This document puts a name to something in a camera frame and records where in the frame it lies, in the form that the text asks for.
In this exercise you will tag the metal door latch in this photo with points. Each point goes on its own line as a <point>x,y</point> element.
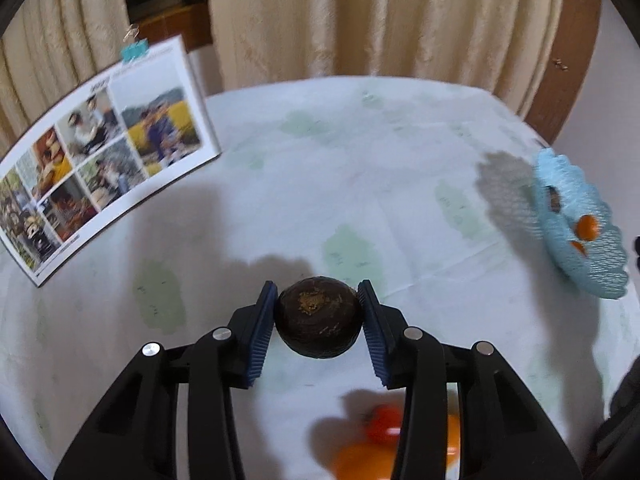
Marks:
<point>561,64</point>

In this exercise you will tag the photo collage board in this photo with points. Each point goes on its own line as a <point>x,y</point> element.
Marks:
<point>125,125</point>

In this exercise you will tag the red tomato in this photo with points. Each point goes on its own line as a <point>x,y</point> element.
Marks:
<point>385,420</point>

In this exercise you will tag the light blue mesh basket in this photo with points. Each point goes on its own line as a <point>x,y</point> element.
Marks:
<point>600,260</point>

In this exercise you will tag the brown wooden window sill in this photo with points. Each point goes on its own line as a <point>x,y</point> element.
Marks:
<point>170,27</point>

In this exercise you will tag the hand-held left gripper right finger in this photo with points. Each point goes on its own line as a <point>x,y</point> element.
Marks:
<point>374,335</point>

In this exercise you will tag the white green-print tablecloth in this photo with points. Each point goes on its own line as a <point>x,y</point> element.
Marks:
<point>350,160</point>

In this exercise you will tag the small orange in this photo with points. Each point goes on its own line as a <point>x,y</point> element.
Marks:
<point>579,246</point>
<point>586,227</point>

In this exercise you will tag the yellowish orange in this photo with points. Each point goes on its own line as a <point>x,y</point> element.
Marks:
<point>453,437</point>

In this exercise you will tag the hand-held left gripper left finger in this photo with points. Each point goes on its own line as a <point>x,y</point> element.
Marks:
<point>262,330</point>

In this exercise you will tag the large orange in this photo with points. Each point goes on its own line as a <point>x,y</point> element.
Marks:
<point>360,462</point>

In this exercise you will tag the blue binder clip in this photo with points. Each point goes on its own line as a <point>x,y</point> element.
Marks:
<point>134,51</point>

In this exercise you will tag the wide cream curtain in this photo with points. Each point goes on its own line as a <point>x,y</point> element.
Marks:
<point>375,15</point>

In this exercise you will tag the dark brown avocado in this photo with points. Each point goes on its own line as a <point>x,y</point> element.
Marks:
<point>320,320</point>

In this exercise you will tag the narrow cream curtain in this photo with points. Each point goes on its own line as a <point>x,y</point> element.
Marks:
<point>55,35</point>

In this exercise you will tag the dark red plum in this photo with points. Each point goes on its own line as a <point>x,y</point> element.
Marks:
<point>553,201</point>

